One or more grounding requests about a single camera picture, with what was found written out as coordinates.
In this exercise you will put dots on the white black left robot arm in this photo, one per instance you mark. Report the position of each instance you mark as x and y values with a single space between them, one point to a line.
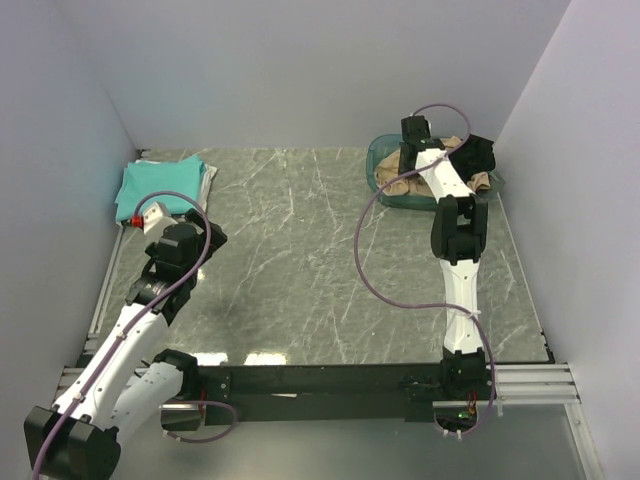
81 436

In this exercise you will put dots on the teal plastic basket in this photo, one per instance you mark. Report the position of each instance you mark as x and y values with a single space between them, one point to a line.
413 194

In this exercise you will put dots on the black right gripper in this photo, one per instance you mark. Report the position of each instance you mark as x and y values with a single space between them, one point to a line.
402 169

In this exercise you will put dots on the black base crossbar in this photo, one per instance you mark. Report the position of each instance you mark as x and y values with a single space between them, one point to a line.
409 391

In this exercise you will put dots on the folded teal t shirt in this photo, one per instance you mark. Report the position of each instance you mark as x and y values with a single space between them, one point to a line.
157 187

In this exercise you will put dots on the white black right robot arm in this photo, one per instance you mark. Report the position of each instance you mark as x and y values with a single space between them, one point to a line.
458 239

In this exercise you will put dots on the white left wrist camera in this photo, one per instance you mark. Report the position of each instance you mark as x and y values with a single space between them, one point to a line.
154 220

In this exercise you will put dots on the black t shirt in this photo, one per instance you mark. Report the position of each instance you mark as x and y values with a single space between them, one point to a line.
474 156

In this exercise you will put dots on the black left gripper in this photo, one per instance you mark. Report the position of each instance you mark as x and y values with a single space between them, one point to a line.
199 221

